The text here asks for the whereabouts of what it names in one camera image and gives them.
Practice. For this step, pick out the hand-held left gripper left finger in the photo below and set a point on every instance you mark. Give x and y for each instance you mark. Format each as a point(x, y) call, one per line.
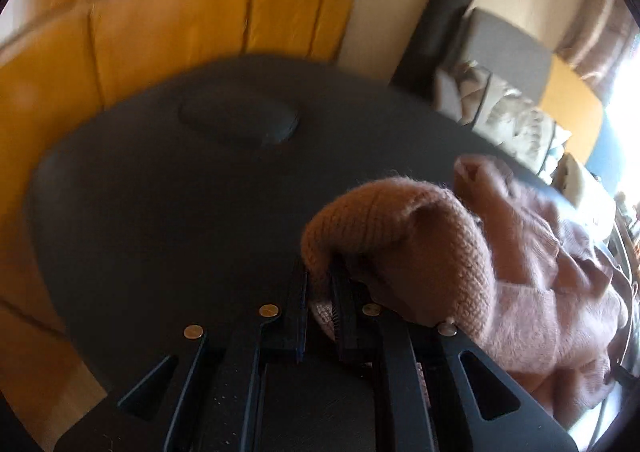
point(296, 317)

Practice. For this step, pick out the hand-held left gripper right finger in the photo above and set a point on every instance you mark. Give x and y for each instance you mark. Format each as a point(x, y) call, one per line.
point(345, 317)

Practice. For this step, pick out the pink knit sweater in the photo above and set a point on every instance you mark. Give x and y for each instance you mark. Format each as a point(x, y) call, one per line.
point(425, 242)

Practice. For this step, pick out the dark round table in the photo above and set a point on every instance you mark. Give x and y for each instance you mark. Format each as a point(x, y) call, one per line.
point(175, 207)

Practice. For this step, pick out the tiger print cushion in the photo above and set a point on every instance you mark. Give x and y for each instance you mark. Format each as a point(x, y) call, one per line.
point(515, 117)

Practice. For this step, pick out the deer print cushion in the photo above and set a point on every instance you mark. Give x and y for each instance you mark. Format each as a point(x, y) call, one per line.
point(580, 182)

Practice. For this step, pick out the rolled black mat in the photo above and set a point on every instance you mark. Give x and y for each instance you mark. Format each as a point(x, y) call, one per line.
point(435, 32)

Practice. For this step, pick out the grey yellow blue sofa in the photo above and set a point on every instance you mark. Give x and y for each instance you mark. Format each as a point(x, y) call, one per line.
point(510, 47)

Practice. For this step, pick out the orange wooden wardrobe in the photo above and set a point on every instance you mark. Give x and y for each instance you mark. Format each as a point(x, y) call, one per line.
point(175, 7)

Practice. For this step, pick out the patterned curtain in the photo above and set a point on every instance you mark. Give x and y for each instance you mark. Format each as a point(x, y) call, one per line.
point(600, 32)

